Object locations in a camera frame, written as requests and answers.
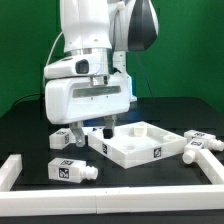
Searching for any white square tabletop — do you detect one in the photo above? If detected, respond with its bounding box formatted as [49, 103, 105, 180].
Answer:
[88, 122, 187, 169]

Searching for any white flat tag plate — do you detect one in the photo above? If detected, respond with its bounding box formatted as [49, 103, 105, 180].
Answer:
[70, 126, 102, 143]

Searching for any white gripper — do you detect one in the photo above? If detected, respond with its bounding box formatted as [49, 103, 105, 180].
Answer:
[45, 73, 130, 147]

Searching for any black cable on table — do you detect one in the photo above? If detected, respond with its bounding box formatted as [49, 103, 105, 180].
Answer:
[12, 93, 46, 108]

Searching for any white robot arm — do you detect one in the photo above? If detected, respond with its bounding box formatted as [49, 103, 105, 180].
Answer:
[44, 0, 159, 147]

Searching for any white U-shaped fence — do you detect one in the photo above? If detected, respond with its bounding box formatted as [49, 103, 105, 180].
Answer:
[0, 154, 224, 217]

